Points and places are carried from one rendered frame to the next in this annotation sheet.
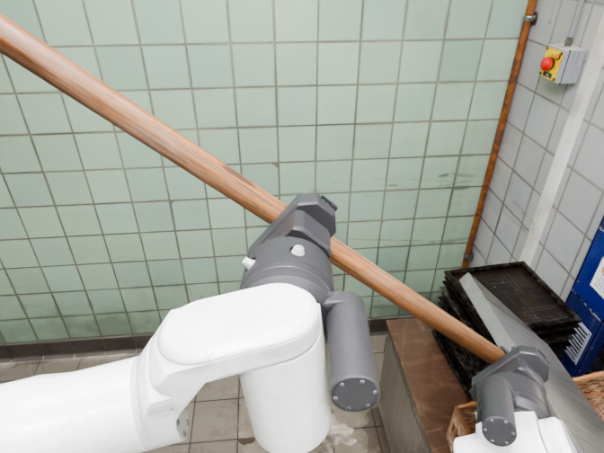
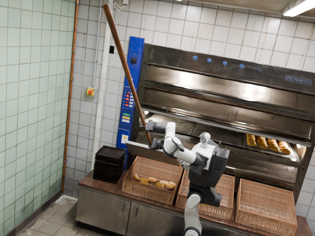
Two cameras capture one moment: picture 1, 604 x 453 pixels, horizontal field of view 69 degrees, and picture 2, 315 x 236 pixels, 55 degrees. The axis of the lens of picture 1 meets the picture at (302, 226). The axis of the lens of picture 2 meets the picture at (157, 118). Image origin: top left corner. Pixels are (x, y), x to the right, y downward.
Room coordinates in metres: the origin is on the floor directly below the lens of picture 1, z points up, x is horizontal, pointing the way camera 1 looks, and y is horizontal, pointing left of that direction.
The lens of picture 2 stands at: (-0.34, 2.25, 2.27)
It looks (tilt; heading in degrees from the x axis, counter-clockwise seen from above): 16 degrees down; 287
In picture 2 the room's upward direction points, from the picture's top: 9 degrees clockwise
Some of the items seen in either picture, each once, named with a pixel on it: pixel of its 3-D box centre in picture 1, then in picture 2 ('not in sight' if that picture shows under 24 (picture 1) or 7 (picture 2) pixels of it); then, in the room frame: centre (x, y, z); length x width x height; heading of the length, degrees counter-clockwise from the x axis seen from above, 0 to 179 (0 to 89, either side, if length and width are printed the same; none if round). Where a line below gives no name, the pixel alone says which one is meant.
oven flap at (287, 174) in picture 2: not in sight; (213, 156); (-0.05, -1.00, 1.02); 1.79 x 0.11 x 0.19; 5
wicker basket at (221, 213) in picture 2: not in sight; (206, 191); (-0.09, -0.73, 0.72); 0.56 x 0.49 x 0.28; 6
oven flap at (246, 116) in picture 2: not in sight; (222, 111); (-0.05, -1.00, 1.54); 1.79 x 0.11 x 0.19; 5
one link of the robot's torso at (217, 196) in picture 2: not in sight; (204, 193); (-0.13, -0.12, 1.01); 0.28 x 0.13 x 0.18; 5
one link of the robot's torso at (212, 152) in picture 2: not in sight; (207, 164); (-0.10, -0.12, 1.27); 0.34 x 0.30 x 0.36; 91
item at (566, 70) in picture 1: (561, 63); (92, 91); (1.44, -0.81, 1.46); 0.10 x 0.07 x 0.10; 5
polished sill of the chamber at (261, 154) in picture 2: not in sight; (215, 143); (-0.05, -1.02, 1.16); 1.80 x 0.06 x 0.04; 5
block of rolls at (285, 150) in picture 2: not in sight; (266, 140); (-0.59, -1.49, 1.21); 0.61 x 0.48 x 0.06; 95
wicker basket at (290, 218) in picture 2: not in sight; (264, 206); (-0.69, -0.79, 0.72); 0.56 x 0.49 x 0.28; 5
